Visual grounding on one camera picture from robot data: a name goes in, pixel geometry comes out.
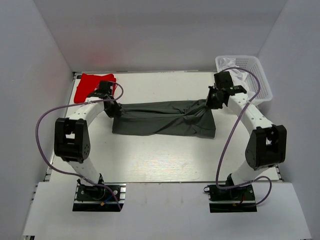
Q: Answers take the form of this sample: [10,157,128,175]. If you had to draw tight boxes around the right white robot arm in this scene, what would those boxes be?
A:
[206,70,287,200]

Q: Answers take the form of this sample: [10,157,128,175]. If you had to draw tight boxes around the crumpled white t shirt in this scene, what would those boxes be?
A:
[218,57,249,85]

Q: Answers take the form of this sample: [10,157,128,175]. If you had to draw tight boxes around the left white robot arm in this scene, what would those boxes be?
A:
[54,81,121,200]

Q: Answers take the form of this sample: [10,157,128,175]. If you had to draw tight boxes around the folded red t shirt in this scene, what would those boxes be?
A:
[73,73,117,104]

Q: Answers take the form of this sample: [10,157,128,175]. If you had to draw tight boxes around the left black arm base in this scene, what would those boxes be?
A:
[72,183,127,213]

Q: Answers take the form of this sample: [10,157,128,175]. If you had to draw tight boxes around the white plastic basket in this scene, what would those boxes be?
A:
[215,55,273,106]

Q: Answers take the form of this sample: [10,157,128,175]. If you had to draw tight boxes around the dark grey t shirt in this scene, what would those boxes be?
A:
[112,99,216,139]

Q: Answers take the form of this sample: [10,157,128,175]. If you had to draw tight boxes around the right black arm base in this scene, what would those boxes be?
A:
[203,184,257,214]

